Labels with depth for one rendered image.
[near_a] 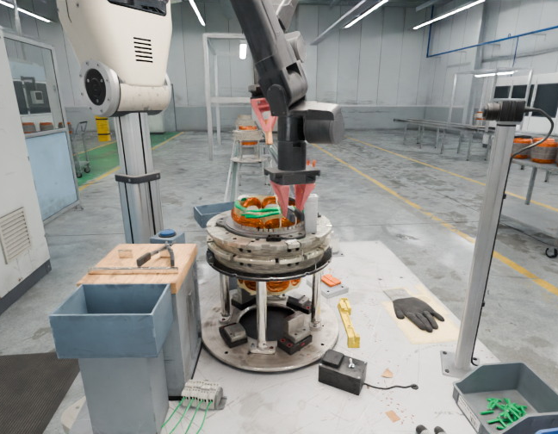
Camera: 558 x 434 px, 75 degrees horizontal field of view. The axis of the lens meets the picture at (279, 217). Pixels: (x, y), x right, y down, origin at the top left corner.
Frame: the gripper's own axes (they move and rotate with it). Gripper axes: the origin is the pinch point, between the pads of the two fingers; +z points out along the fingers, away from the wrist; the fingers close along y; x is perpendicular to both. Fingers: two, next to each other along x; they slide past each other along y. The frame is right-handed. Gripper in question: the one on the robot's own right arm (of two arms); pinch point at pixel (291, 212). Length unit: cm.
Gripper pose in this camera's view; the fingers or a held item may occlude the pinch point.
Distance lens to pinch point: 75.7
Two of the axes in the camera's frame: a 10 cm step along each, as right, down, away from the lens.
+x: -3.2, -2.8, 9.1
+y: 9.5, -1.0, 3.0
